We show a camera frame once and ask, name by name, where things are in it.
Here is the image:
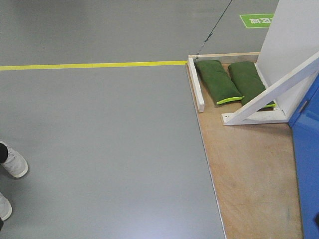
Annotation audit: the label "wooden plywood platform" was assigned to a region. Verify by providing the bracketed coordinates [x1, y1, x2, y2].
[185, 52, 304, 239]

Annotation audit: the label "white sneaker far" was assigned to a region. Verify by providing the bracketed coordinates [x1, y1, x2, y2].
[0, 141, 28, 178]

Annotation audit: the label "person black trouser legs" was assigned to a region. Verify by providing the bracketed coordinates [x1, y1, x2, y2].
[0, 143, 8, 229]

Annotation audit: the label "white wooden edge rail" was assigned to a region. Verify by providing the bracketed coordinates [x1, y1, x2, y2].
[186, 56, 205, 113]

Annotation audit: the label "white wooden support frame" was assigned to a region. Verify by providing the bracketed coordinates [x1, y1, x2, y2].
[222, 53, 319, 126]

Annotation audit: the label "green floor sign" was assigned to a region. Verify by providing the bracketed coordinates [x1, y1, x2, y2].
[240, 13, 274, 29]

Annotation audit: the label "green sandbag far left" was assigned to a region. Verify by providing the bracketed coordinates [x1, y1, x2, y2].
[195, 60, 244, 105]

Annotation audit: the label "white sneaker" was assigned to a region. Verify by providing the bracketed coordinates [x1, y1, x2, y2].
[0, 141, 28, 178]
[0, 194, 12, 221]

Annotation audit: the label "green sandbag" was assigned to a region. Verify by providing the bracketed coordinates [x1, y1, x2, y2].
[195, 60, 244, 105]
[228, 61, 266, 106]

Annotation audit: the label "white wall panel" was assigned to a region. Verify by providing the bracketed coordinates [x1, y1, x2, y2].
[257, 0, 319, 122]

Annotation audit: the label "blue door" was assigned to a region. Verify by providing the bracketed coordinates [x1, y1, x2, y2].
[289, 78, 319, 239]

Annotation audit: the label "white sneaker near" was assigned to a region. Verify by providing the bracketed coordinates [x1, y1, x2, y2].
[0, 194, 12, 221]

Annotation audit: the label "black thin cable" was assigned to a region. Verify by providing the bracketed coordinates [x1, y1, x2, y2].
[196, 0, 234, 56]

